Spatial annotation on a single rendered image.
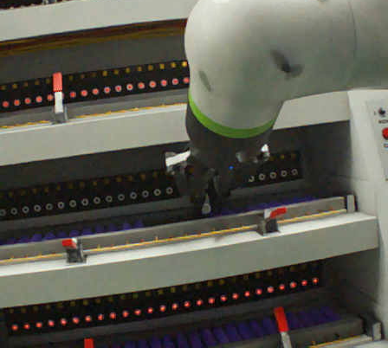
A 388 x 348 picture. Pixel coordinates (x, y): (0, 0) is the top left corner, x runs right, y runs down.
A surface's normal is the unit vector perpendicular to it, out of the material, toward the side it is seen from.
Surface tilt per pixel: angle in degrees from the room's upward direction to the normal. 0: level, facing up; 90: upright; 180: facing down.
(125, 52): 90
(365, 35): 120
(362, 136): 90
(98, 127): 107
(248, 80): 145
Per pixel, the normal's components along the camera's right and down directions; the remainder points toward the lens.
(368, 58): 0.11, 0.58
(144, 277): 0.09, 0.05
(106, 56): 0.05, -0.24
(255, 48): -0.14, 0.31
